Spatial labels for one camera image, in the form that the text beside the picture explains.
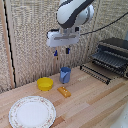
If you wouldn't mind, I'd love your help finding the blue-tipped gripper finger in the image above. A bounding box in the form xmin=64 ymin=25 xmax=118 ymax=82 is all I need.
xmin=53 ymin=48 xmax=59 ymax=57
xmin=65 ymin=47 xmax=71 ymax=55

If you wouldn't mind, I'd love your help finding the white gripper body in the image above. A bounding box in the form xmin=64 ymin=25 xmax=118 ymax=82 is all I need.
xmin=46 ymin=28 xmax=81 ymax=48

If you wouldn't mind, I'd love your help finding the black oven rack tray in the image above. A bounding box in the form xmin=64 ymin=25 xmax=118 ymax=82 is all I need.
xmin=79 ymin=64 xmax=113 ymax=86

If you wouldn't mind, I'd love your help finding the blue cup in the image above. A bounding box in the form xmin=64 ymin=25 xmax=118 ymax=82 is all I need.
xmin=59 ymin=66 xmax=72 ymax=85

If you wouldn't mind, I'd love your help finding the yellow bowl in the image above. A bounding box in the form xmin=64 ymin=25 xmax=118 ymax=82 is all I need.
xmin=36 ymin=77 xmax=55 ymax=92

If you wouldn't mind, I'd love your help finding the orange rectangular block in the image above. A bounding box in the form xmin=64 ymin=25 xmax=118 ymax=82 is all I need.
xmin=56 ymin=86 xmax=72 ymax=99

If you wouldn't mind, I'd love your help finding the black dish rack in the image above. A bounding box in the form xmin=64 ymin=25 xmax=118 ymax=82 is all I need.
xmin=90 ymin=37 xmax=128 ymax=80

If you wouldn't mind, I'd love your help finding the white floral rim plate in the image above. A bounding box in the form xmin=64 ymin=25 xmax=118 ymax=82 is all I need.
xmin=8 ymin=95 xmax=57 ymax=128

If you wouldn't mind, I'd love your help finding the white object at table edge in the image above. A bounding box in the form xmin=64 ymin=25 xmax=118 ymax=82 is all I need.
xmin=113 ymin=105 xmax=128 ymax=128

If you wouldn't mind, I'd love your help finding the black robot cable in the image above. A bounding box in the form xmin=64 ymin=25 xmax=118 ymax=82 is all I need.
xmin=79 ymin=11 xmax=128 ymax=36

